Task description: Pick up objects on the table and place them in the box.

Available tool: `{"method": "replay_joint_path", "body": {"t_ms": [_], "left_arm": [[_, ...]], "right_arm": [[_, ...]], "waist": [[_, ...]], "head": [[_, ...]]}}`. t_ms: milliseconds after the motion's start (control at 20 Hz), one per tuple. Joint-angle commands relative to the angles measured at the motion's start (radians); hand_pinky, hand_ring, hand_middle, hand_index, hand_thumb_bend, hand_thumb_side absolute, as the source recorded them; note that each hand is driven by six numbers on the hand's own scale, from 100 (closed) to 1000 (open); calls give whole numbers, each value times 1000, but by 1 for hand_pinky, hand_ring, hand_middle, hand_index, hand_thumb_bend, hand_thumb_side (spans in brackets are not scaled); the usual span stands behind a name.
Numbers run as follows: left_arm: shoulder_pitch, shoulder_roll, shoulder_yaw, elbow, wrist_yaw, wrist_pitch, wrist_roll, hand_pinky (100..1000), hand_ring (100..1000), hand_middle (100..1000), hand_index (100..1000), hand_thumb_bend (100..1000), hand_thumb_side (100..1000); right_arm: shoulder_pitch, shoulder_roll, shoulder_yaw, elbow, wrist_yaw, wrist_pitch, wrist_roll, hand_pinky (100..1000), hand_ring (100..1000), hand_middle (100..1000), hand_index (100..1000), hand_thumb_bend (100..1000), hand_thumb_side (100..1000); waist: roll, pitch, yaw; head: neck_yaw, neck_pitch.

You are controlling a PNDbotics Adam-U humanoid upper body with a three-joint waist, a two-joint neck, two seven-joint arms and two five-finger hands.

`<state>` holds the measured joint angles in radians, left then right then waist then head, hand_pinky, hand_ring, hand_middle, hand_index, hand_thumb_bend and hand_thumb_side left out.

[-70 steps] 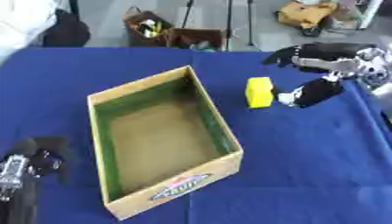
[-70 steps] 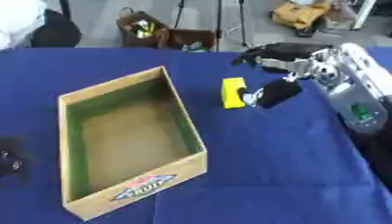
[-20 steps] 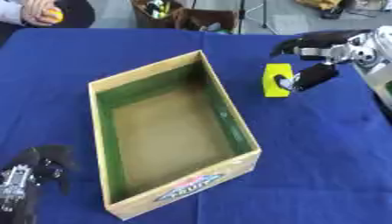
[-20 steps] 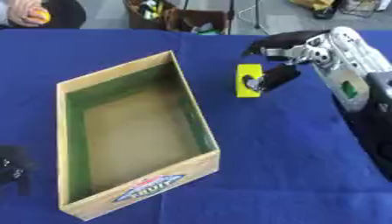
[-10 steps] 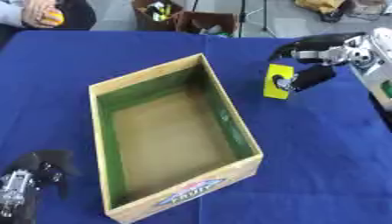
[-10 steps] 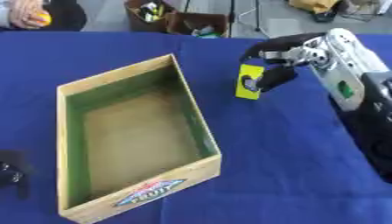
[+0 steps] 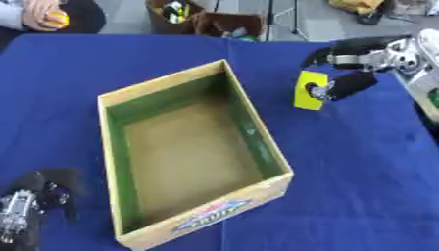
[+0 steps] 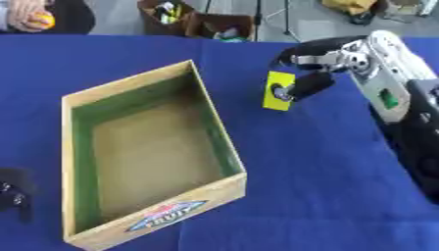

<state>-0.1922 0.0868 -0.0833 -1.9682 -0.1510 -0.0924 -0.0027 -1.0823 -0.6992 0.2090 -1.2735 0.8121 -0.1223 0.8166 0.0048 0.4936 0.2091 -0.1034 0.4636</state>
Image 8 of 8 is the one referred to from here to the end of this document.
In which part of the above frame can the person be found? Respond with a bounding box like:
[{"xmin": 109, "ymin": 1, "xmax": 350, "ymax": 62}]
[{"xmin": 0, "ymin": 0, "xmax": 98, "ymax": 35}]

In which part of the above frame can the person's hand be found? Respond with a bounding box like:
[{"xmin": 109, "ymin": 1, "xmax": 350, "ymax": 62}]
[{"xmin": 5, "ymin": 0, "xmax": 55, "ymax": 33}]

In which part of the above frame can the brown cardboard box with items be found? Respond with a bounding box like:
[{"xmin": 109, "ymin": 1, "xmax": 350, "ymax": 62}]
[{"xmin": 135, "ymin": 0, "xmax": 199, "ymax": 37}]

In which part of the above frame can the yellow rectangular block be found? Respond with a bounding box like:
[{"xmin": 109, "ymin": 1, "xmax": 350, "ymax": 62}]
[{"xmin": 261, "ymin": 70, "xmax": 297, "ymax": 112}]

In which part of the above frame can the yellow bag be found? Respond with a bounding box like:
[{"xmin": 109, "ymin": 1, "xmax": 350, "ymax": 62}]
[{"xmin": 320, "ymin": 0, "xmax": 381, "ymax": 17}]

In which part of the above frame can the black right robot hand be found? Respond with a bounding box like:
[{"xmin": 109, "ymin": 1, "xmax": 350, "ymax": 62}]
[{"xmin": 268, "ymin": 34, "xmax": 369, "ymax": 103}]

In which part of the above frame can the tan cardboard box green inside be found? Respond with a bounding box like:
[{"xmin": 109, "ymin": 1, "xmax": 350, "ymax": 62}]
[{"xmin": 60, "ymin": 59, "xmax": 249, "ymax": 251}]

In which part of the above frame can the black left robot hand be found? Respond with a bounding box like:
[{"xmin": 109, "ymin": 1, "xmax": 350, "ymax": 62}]
[{"xmin": 0, "ymin": 168, "xmax": 36, "ymax": 225}]

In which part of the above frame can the yellow round toy fruit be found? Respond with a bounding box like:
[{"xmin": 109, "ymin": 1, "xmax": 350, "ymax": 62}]
[{"xmin": 28, "ymin": 11, "xmax": 57, "ymax": 30}]

